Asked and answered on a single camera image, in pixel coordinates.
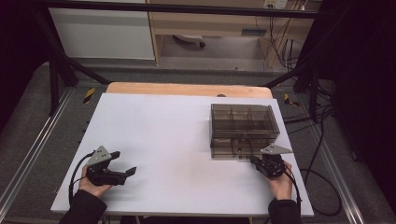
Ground yellow black tape strip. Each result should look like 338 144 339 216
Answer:
82 87 96 105
283 92 300 107

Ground brown transparent drawer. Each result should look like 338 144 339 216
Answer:
210 138 272 161

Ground brown transparent organizer box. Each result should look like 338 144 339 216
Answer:
210 103 281 149

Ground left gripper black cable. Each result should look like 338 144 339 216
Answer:
68 151 94 206

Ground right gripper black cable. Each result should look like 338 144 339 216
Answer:
283 170 303 218

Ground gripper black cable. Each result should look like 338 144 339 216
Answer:
283 170 303 218
68 151 94 206

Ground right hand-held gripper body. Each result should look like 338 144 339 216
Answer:
260 144 293 180

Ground white chair base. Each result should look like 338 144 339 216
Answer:
172 34 206 49

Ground wooden desk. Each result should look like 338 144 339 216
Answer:
146 0 323 66

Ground person's right hand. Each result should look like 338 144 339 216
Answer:
265 161 295 201

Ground black diagonal frame bar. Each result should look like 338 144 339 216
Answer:
31 8 110 86

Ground wooden table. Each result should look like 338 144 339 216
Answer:
106 81 274 100

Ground person's left hand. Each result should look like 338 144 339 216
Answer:
78 164 112 199

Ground black floor cable loop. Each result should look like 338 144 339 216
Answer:
300 104 344 217

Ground hanging cable bundle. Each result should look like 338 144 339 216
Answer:
255 6 306 71

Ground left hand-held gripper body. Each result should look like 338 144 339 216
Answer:
85 145 129 187

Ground white cabinet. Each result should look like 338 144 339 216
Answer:
49 0 156 61

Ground black frame strut cluster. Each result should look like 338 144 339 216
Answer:
264 60 334 123

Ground black upright frame post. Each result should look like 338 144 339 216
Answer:
49 59 60 117

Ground black horizontal frame bar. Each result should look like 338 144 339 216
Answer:
31 0 321 19

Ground white power strip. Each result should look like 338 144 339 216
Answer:
262 0 289 9

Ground aluminium floor rail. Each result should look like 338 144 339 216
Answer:
0 88 75 213
298 92 366 224

